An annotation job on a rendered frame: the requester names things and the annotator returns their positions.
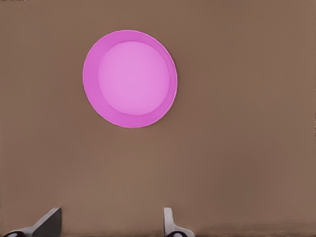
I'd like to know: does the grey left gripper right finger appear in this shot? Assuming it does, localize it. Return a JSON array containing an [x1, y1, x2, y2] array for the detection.
[[163, 207, 196, 237]]

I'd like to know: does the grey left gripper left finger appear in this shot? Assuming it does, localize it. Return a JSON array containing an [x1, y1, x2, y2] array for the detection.
[[1, 207, 62, 237]]

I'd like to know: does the pink round bowl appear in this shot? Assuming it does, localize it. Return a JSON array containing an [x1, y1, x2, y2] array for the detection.
[[82, 30, 178, 129]]

